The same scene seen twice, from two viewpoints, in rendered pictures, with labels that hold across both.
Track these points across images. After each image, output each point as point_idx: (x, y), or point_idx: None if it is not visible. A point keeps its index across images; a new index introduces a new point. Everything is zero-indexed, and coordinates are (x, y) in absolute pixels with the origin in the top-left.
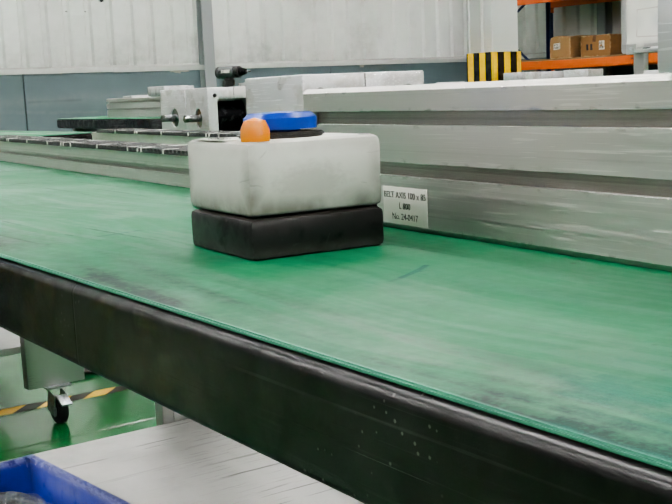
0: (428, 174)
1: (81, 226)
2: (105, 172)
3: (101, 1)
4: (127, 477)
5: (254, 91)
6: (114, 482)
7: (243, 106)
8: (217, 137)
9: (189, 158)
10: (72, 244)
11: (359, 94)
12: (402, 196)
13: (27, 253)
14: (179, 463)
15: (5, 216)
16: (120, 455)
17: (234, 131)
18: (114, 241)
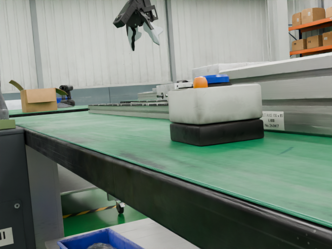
0: (282, 104)
1: (121, 134)
2: (134, 115)
3: (133, 51)
4: (145, 236)
5: (196, 73)
6: (140, 238)
7: None
8: None
9: (168, 99)
10: (115, 141)
11: (246, 69)
12: (269, 115)
13: (95, 145)
14: (165, 231)
15: (91, 131)
16: (142, 228)
17: None
18: (135, 139)
